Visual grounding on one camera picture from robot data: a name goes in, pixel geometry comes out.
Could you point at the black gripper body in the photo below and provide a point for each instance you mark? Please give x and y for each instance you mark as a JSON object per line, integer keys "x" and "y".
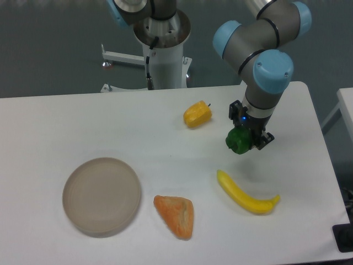
{"x": 255, "y": 125}

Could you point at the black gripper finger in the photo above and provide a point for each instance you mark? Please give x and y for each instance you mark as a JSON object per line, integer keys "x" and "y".
{"x": 259, "y": 141}
{"x": 235, "y": 113}

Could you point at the green toy pepper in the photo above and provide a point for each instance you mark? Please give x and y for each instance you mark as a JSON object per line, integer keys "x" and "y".
{"x": 239, "y": 140}

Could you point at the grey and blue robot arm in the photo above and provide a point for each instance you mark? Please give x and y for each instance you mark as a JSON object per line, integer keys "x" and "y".
{"x": 251, "y": 51}

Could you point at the yellow toy pepper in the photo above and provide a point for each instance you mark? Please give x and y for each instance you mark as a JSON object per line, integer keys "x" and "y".
{"x": 197, "y": 114}

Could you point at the beige round plate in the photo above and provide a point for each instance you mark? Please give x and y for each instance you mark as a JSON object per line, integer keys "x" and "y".
{"x": 101, "y": 197}

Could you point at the yellow toy banana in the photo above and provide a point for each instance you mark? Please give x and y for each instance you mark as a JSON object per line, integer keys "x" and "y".
{"x": 250, "y": 204}

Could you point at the white side table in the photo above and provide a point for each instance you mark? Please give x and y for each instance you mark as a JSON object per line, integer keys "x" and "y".
{"x": 343, "y": 109}

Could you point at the orange triangular bread toy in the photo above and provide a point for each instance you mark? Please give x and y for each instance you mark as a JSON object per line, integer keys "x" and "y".
{"x": 177, "y": 213}

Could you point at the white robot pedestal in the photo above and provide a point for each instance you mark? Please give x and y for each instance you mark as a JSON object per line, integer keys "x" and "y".
{"x": 163, "y": 58}

